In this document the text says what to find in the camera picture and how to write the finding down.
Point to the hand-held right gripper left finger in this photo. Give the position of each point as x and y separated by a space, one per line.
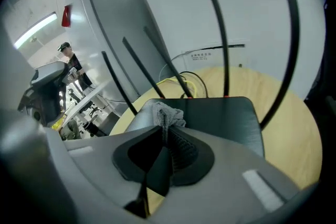
155 160

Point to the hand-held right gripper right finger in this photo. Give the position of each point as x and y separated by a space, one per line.
185 152

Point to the grey cloth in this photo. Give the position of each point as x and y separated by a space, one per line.
168 112

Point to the black router with antennas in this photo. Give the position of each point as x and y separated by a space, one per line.
223 118

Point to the white desk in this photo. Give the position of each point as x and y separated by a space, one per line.
84 99

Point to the grey and black machine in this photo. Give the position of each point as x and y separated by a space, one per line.
48 91

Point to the long ceiling light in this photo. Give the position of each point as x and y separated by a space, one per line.
35 30

